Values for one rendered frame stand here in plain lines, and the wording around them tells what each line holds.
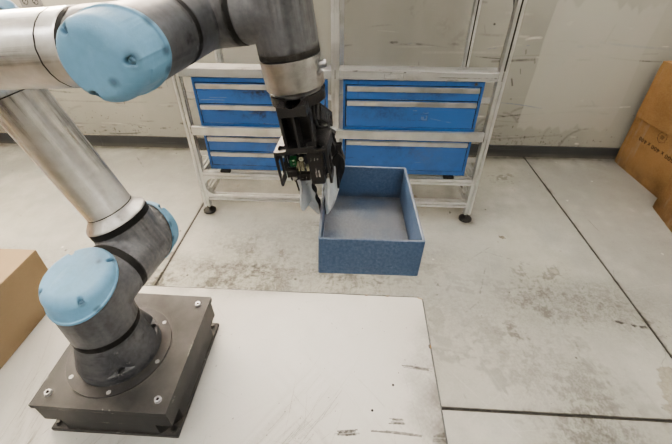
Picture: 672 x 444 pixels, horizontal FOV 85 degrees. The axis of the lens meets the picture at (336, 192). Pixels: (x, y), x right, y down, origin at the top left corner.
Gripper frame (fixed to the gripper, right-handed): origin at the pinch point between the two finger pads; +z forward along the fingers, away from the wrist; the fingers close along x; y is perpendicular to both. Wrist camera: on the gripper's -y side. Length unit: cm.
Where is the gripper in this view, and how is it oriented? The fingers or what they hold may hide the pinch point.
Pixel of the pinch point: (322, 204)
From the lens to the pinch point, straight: 60.2
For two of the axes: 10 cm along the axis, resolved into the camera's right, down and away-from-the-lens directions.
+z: 1.3, 8.2, 5.6
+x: 9.9, -0.6, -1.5
